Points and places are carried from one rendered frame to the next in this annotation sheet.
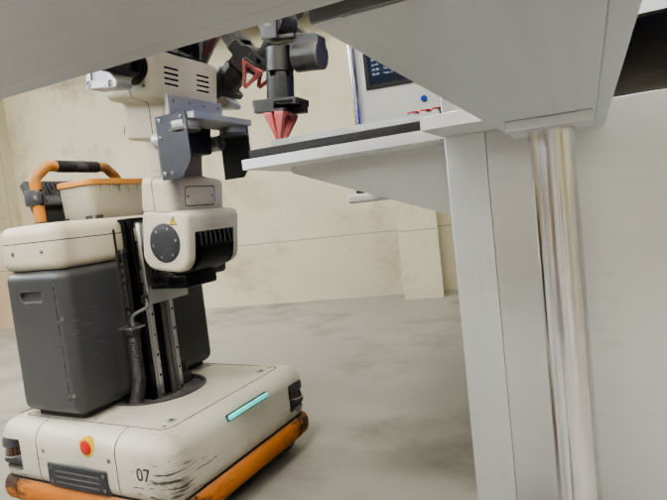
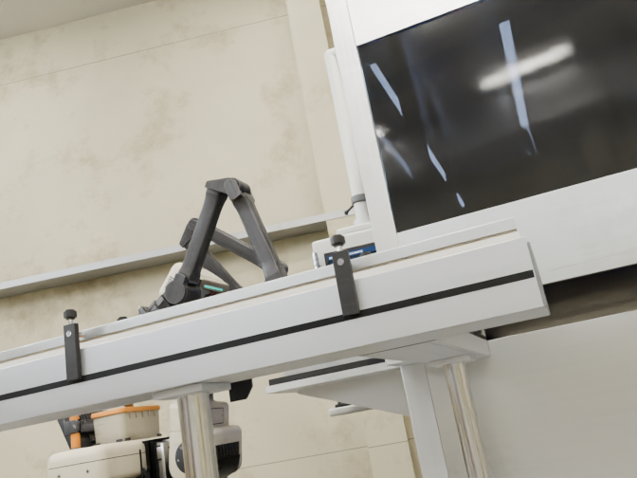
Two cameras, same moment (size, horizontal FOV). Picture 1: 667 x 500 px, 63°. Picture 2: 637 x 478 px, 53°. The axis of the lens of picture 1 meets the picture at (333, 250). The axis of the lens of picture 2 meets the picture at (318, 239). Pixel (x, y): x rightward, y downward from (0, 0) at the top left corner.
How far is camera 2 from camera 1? 0.79 m
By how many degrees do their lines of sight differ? 21
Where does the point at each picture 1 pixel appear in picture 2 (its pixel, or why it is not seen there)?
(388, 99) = not seen: hidden behind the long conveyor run
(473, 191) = (422, 399)
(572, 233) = (471, 418)
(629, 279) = (520, 448)
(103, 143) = not seen: hidden behind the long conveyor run
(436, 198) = (399, 406)
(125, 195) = (145, 420)
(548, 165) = (454, 382)
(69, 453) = not seen: outside the picture
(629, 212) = (513, 406)
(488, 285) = (439, 460)
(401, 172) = (374, 389)
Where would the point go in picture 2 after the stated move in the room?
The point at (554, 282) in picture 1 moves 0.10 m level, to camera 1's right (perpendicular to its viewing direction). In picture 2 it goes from (466, 447) to (511, 438)
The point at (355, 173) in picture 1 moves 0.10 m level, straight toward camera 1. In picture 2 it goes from (343, 391) to (345, 389)
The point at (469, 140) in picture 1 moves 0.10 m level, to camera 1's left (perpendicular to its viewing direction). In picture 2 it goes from (415, 367) to (378, 374)
